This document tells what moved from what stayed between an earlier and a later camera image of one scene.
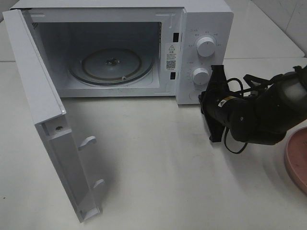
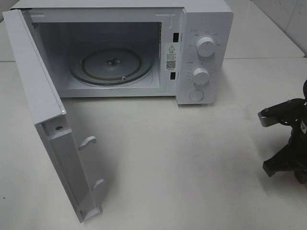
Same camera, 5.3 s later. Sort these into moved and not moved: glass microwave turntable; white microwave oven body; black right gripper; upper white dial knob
Moved: black right gripper
Not moved: upper white dial knob; glass microwave turntable; white microwave oven body
